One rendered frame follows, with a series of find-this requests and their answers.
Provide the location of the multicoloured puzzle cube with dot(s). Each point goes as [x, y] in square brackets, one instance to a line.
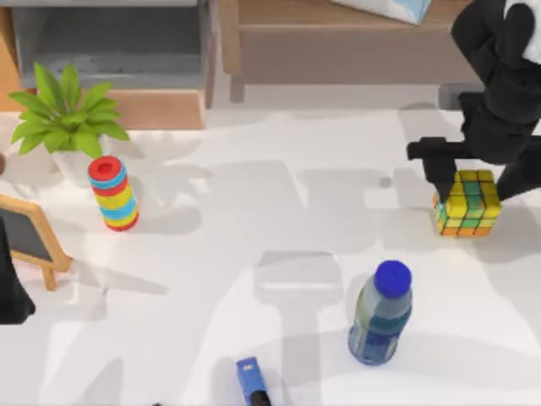
[469, 207]

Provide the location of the blue capped clear bottle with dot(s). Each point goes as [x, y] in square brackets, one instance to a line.
[380, 317]

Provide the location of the wooden open shelf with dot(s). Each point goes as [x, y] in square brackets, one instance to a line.
[338, 55]

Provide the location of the white and blue box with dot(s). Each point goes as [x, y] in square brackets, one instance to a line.
[389, 8]

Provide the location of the blue stapler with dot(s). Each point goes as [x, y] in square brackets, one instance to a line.
[249, 378]

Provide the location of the wooden cupboard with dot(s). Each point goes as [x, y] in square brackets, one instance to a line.
[160, 108]

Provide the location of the stack of coloured rings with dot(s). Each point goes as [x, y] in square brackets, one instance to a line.
[113, 194]

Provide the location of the grey cabinet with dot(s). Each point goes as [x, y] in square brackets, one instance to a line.
[114, 42]

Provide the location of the green plant in white pot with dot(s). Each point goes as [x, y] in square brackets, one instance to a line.
[63, 114]

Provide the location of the wooden framed blackboard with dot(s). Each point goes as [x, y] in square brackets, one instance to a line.
[29, 237]

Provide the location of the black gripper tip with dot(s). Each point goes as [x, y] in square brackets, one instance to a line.
[10, 292]

